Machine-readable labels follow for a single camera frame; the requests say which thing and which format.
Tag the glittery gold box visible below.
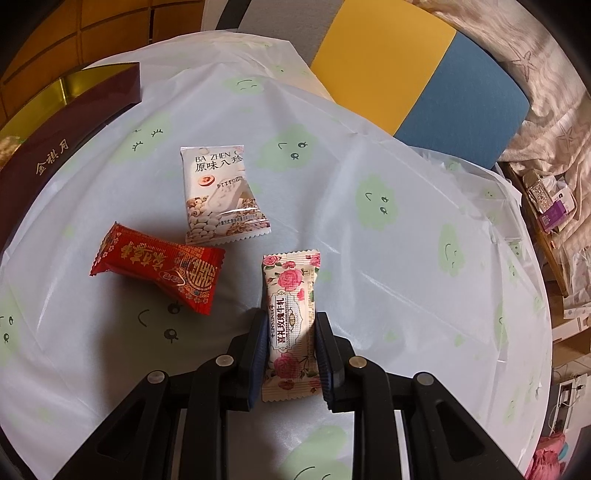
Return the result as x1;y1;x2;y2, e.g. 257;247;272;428
526;178;553;214

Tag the purple box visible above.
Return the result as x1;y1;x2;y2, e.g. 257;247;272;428
539;203;570;232

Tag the white device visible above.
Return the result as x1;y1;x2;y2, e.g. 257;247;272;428
555;375;590;417

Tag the dark red gift box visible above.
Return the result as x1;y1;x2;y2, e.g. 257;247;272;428
0;62;142;252

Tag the red candy packet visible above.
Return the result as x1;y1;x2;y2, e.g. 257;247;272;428
89;222;226;316

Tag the rose print candy packet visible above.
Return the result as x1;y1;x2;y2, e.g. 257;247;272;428
262;250;322;403

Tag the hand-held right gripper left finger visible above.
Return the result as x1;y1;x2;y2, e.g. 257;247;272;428
58;308;270;480

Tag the white cloud print tablecloth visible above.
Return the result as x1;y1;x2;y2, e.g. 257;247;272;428
0;34;555;480

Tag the pink cloth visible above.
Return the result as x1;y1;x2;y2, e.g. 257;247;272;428
530;433;570;480

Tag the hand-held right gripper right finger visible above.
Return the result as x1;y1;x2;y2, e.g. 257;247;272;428
315;311;527;480

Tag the grey yellow blue chair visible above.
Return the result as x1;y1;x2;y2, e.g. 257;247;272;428
201;0;530;169

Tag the white nut snack packet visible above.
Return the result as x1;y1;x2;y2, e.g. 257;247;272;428
179;145;271;246

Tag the cardboard box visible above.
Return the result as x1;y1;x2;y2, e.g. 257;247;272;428
551;318;591;371

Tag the small white box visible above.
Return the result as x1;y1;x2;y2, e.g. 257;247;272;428
551;185;579;214

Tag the wooden side table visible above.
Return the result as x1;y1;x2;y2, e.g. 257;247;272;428
501;161;573;300

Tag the starfish print blanket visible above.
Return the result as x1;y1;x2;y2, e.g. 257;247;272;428
411;0;591;296

